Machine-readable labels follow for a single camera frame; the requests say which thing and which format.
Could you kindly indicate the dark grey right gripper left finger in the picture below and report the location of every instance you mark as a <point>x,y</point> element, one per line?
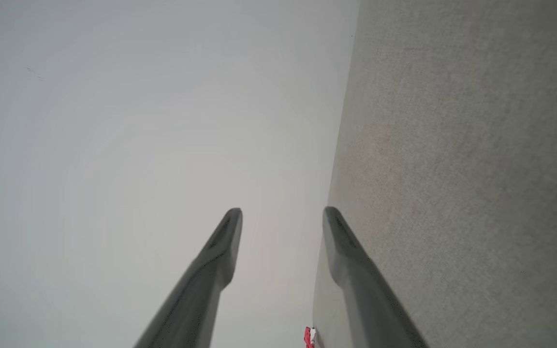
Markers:
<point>201,290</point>

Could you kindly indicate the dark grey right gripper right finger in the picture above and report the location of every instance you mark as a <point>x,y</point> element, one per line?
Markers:
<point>363,295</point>

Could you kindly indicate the red Bulls 23 jersey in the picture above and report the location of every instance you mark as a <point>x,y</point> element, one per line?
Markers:
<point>309,337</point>

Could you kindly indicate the grey fabric sofa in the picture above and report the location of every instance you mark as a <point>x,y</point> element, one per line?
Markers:
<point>462,169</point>

